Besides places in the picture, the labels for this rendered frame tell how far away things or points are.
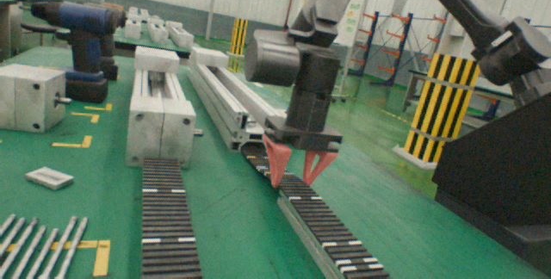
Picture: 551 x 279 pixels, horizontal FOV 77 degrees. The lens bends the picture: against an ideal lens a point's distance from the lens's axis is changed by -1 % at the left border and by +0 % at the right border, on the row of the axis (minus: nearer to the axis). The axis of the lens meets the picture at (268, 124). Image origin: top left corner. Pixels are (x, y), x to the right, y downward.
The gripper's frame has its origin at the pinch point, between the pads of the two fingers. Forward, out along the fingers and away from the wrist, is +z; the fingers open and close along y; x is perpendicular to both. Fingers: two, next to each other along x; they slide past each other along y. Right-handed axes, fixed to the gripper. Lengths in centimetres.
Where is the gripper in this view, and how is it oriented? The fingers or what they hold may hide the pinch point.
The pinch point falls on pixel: (290, 182)
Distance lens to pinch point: 54.0
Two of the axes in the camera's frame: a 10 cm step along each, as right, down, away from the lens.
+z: -2.0, 9.4, 2.6
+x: 3.2, 3.2, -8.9
